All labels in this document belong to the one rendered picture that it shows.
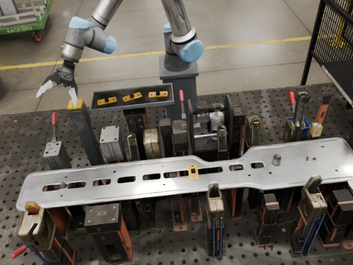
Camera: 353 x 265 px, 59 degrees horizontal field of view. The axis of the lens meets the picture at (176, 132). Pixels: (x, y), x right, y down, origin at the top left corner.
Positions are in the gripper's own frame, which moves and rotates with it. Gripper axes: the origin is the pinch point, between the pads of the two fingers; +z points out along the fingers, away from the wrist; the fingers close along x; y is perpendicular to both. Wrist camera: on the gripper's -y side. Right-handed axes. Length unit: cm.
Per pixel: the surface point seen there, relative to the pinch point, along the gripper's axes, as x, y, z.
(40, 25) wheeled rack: 45, 356, -16
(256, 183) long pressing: -77, -38, -2
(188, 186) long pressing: -54, -29, 9
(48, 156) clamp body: -3.2, 0.0, 22.6
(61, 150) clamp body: -7.8, 3.7, 19.6
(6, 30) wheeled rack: 84, 364, 7
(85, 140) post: -18.0, 17.5, 16.8
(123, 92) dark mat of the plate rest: -26.3, 10.3, -12.1
